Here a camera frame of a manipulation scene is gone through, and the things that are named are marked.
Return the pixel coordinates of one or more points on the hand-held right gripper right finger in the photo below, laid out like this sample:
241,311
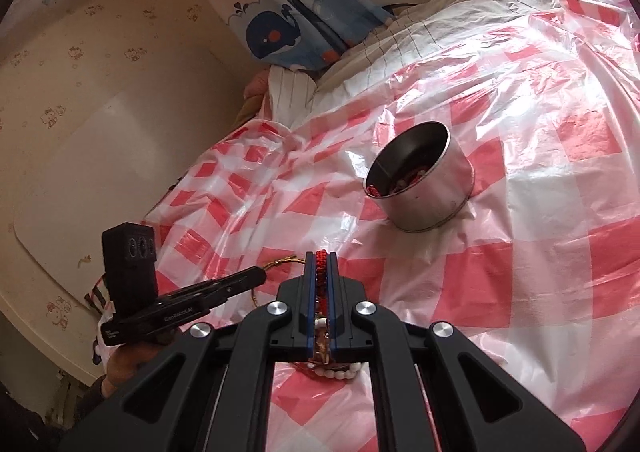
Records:
334,292

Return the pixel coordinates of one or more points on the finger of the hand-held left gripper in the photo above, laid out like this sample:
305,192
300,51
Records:
230,284

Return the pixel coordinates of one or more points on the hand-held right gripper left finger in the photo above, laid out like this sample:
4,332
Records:
310,297

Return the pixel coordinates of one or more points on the thin metal bangle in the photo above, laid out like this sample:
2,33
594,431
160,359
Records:
285,260

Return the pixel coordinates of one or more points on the round metal tin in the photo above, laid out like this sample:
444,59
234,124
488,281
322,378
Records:
435,192

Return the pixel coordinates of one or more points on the person's left hand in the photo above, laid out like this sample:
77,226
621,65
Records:
132,362

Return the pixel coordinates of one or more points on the striped red black cloth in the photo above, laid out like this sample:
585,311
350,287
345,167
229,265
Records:
97,294

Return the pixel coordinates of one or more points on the red white checkered plastic sheet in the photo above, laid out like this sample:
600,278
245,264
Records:
500,282

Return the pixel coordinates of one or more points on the white striped pillow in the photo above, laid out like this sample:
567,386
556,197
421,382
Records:
287,97

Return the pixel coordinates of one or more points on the pink cloth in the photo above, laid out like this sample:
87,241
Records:
255,85

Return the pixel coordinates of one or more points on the whale print curtain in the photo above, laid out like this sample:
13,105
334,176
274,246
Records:
280,32

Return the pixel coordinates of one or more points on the white lined bedsheet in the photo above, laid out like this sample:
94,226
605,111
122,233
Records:
450,17

